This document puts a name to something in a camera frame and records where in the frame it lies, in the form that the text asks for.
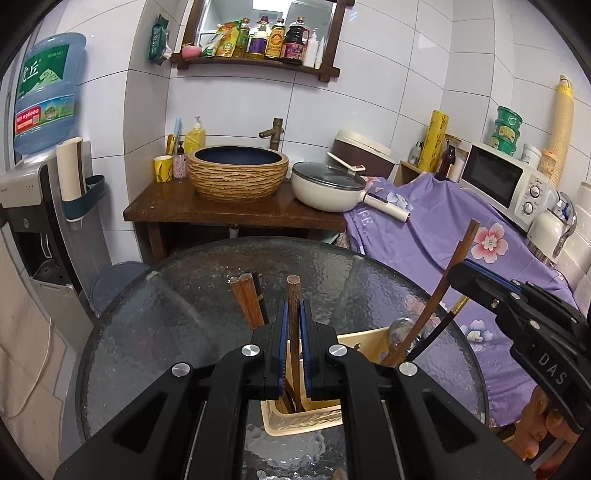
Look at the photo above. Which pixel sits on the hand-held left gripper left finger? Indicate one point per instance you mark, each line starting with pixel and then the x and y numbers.
pixel 284 355

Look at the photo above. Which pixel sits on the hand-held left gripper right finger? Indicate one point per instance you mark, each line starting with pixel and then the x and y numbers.
pixel 305 355

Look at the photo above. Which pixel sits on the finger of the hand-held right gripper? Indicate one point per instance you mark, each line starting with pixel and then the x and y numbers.
pixel 485 290
pixel 501 276

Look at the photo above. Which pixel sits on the black chopstick gold band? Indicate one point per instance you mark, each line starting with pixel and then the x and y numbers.
pixel 438 327

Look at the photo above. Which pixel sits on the beige plastic utensil holder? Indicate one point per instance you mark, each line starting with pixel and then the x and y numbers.
pixel 314 422

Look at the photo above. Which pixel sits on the person's right hand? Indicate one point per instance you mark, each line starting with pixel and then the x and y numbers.
pixel 535 415

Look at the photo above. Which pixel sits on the white electric kettle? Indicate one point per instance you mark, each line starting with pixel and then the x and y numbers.
pixel 547 230

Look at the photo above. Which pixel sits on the purple floral cloth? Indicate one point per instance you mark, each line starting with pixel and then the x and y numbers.
pixel 425 212

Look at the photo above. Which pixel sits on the white microwave oven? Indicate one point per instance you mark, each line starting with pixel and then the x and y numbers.
pixel 489 170

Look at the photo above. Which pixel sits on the orange snack jar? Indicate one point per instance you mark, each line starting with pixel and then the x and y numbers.
pixel 549 168

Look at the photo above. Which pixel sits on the white jar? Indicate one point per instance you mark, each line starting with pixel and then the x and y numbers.
pixel 531 156

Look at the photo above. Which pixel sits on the dark brown glass bottle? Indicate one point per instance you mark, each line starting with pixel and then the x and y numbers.
pixel 446 161

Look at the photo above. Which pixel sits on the green instant noodle bowl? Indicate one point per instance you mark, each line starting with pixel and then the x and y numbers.
pixel 509 115
pixel 506 130
pixel 503 145

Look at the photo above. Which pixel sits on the wooden crate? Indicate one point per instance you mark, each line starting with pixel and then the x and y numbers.
pixel 406 174

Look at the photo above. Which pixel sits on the small clear bottle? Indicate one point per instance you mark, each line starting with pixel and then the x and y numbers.
pixel 416 154

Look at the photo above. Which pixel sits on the yellow cling film roll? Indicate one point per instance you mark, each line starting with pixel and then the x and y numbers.
pixel 436 138

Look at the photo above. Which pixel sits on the cream frying pan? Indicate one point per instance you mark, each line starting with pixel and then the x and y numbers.
pixel 318 199

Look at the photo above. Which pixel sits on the beige rolled mat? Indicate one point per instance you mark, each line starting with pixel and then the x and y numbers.
pixel 562 120

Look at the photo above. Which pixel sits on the glass pan lid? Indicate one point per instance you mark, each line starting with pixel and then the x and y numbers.
pixel 328 177

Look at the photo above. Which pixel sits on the grey blue plastic bin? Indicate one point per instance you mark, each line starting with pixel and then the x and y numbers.
pixel 117 286

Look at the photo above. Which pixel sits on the woven pattern sink basin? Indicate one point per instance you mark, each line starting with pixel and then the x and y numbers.
pixel 235 180

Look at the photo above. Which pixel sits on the brown wooden vanity counter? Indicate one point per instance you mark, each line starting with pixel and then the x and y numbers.
pixel 161 207

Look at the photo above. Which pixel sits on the brown white rice cooker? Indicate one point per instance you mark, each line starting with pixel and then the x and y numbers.
pixel 360 143

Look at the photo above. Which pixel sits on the small patterned bottle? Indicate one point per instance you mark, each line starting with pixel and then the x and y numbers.
pixel 179 164

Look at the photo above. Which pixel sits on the bronze bamboo faucet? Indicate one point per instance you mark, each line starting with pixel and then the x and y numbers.
pixel 276 134

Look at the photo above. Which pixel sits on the yellow cup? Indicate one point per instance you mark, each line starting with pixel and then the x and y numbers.
pixel 162 170

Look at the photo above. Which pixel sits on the yellow soap pump bottle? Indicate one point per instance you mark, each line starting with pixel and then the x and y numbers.
pixel 195 138

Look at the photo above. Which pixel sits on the blue toothbrush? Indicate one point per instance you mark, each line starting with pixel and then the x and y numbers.
pixel 177 131

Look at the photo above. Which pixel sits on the teal cup holder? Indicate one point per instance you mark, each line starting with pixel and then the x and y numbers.
pixel 87 198

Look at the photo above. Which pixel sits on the beige cloth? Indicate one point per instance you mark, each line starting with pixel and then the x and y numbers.
pixel 23 350

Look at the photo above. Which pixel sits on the slim white bottle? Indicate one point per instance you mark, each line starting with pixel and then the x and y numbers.
pixel 320 55

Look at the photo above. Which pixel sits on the white paper cup stack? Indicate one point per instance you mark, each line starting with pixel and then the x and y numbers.
pixel 69 166

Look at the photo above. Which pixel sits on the white water dispenser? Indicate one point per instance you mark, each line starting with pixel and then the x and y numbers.
pixel 27 217

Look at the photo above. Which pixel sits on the white plastic bottle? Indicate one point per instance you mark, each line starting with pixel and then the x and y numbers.
pixel 310 50

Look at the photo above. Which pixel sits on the dark soy sauce bottle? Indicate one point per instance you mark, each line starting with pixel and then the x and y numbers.
pixel 294 46

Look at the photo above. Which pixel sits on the amber sauce bottle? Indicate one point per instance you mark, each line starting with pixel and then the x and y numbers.
pixel 275 44

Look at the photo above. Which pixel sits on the purple label bottle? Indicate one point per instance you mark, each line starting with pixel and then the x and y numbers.
pixel 257 44

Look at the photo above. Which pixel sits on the yellow refill pouch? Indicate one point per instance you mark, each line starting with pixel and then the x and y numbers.
pixel 228 44

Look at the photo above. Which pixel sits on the green oil bottle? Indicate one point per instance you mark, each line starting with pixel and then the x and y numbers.
pixel 242 41

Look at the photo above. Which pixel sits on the pink soap dish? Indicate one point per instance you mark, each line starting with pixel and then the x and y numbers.
pixel 190 50

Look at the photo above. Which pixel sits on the white green refill pouch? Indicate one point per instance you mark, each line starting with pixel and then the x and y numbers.
pixel 208 44

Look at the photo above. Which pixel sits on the green hanging packet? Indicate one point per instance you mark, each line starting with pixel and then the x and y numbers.
pixel 158 39

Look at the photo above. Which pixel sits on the wooden framed mirror shelf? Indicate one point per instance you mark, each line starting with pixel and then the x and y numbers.
pixel 277 10

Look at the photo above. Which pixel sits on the blue water jug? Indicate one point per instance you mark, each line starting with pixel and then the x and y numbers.
pixel 44 92

